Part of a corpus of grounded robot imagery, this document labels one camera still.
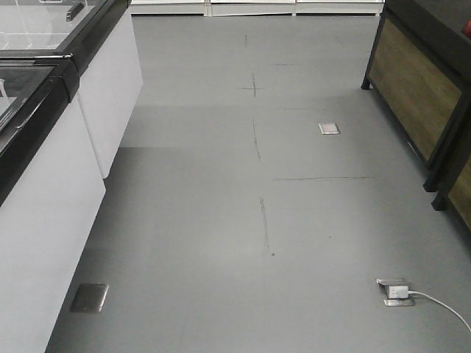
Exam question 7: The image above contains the far steel floor socket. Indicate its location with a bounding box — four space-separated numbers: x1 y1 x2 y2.
319 122 341 135

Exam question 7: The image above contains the white shelf base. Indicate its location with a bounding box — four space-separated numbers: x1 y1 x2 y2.
130 0 384 17

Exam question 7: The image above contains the near white chest freezer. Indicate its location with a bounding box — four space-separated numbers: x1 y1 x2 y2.
1 60 105 352

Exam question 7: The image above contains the white chest freezer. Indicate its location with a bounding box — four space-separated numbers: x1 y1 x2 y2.
1 60 105 352
1 1 143 178

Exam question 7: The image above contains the closed steel floor socket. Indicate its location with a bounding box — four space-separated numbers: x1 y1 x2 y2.
70 283 110 313

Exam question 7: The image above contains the far white chest freezer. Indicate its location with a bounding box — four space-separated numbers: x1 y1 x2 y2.
1 1 143 178

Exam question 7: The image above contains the open floor socket with charger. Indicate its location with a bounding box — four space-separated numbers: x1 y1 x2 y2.
376 278 415 307

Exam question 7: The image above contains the wooden black-framed display stand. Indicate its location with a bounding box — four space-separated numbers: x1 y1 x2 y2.
361 1 470 192

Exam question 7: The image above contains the white charger cable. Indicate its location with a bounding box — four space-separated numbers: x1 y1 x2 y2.
407 290 471 334

